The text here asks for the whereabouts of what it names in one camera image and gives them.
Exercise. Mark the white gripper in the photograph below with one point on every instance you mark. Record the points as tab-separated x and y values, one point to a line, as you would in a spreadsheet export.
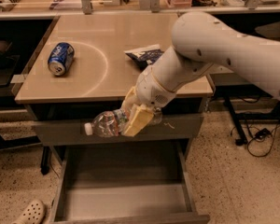
151	90

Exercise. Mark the clear plastic water bottle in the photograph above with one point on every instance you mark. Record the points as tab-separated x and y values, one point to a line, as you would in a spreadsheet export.
112	123

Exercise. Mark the dark blue chip bag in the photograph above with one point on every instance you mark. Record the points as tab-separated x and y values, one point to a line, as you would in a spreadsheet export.
145	56

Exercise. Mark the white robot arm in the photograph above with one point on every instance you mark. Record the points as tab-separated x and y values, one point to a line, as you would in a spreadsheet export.
199	40

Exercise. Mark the closed grey top drawer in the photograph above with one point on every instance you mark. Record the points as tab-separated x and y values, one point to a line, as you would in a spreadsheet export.
177	128

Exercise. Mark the grey drawer cabinet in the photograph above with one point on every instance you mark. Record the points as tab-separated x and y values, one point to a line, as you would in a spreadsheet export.
98	79

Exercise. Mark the open grey middle drawer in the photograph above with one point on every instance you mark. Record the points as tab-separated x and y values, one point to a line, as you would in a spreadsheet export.
126	183

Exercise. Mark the blue soda can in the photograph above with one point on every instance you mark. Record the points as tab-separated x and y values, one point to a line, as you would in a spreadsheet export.
61	58

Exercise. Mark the black table leg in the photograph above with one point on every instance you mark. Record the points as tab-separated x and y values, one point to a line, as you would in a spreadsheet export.
242	138

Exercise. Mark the white perforated clog shoe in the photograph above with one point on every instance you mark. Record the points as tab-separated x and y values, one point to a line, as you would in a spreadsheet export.
34	213

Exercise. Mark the black spiral brush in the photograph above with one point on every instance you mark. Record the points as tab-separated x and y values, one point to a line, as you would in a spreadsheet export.
7	5

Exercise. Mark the black power adapter with cables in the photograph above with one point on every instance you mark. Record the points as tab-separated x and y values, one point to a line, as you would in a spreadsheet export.
260	141

